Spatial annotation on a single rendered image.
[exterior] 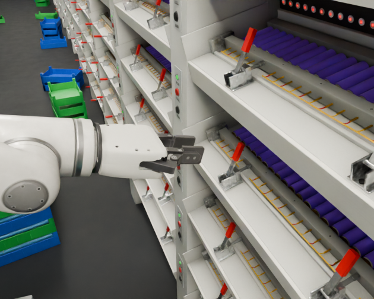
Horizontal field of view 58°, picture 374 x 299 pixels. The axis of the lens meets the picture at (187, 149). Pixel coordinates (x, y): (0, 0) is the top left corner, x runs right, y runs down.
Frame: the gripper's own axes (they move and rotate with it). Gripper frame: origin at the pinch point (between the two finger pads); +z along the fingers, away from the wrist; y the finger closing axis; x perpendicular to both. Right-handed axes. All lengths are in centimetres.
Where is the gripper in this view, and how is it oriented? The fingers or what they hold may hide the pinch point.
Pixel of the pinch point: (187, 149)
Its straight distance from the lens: 56.7
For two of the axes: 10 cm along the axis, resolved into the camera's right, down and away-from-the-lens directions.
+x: 2.3, -8.7, -4.4
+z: 9.0, 0.2, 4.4
